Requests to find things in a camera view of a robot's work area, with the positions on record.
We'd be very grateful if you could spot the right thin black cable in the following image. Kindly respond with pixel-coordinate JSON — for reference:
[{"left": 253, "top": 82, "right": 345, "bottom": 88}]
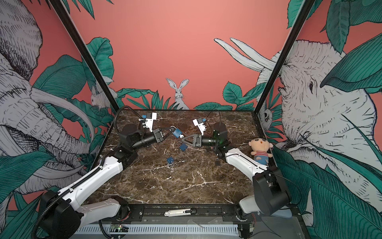
[{"left": 206, "top": 110, "right": 222, "bottom": 126}]

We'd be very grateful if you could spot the small green circuit board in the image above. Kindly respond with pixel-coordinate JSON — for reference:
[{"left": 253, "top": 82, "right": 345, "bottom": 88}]
[{"left": 109, "top": 225, "right": 129, "bottom": 233}]

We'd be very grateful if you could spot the black frame post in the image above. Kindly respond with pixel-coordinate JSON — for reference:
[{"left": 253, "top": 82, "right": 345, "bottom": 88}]
[
  {"left": 49, "top": 0, "right": 119, "bottom": 111},
  {"left": 254, "top": 0, "right": 315, "bottom": 115}
]

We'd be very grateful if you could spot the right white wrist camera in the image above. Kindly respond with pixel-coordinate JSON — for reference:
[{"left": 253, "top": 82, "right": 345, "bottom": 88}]
[{"left": 193, "top": 118, "right": 206, "bottom": 135}]

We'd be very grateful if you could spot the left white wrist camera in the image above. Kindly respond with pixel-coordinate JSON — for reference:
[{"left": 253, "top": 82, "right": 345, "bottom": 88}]
[{"left": 139, "top": 112, "right": 157, "bottom": 132}]

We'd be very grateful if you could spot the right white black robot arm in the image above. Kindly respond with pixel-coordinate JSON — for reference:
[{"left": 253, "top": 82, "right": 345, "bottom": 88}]
[{"left": 181, "top": 123, "right": 291, "bottom": 216}]

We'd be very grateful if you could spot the white perforated strip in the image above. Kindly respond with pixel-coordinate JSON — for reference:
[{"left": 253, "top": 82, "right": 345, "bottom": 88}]
[{"left": 71, "top": 224, "right": 240, "bottom": 236}]

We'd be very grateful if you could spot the plush doll striped shirt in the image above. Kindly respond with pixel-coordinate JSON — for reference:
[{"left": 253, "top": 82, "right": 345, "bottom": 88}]
[{"left": 248, "top": 138, "right": 273, "bottom": 165}]

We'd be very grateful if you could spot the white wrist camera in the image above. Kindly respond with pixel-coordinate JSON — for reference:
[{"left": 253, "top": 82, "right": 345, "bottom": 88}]
[
  {"left": 193, "top": 118, "right": 206, "bottom": 135},
  {"left": 139, "top": 112, "right": 157, "bottom": 132}
]

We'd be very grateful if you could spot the white utility knife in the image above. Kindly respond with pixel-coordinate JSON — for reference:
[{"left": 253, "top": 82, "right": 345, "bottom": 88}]
[{"left": 164, "top": 208, "right": 197, "bottom": 217}]

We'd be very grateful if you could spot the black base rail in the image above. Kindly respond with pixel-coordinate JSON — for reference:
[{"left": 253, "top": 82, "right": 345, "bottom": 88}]
[{"left": 98, "top": 204, "right": 299, "bottom": 223}]

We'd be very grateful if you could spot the right black frame post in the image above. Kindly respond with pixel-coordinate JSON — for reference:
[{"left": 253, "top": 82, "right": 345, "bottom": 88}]
[{"left": 254, "top": 0, "right": 315, "bottom": 115}]

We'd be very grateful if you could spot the grey oval pad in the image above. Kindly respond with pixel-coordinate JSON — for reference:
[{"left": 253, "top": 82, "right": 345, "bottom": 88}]
[{"left": 271, "top": 209, "right": 292, "bottom": 219}]

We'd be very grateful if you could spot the left black frame post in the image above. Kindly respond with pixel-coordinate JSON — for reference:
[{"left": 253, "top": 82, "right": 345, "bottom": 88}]
[{"left": 49, "top": 0, "right": 119, "bottom": 111}]

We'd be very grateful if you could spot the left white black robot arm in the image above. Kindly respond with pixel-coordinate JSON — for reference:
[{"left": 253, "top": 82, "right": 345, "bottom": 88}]
[{"left": 31, "top": 124, "right": 172, "bottom": 239}]

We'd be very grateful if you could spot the left black corrugated cable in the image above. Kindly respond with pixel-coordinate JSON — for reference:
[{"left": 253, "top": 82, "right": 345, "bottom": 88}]
[{"left": 113, "top": 106, "right": 143, "bottom": 132}]

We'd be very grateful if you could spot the blue padlock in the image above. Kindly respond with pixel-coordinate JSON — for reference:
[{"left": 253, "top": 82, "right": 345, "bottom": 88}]
[
  {"left": 180, "top": 143, "right": 188, "bottom": 151},
  {"left": 167, "top": 157, "right": 174, "bottom": 165},
  {"left": 170, "top": 126, "right": 184, "bottom": 139}
]

